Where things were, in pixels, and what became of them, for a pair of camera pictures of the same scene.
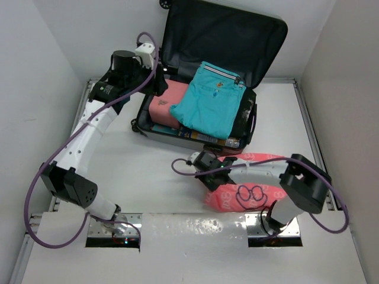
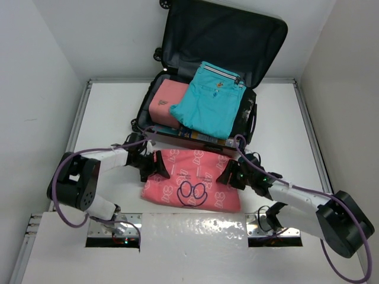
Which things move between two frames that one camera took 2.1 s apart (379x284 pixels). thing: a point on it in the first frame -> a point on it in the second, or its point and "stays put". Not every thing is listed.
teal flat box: [166, 129] stays put
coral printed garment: [233, 197] -> [192, 181]
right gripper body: [208, 179] -> [241, 180]
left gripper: [156, 84] -> [154, 168]
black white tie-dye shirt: [241, 126] stays put
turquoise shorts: [211, 104] stays put
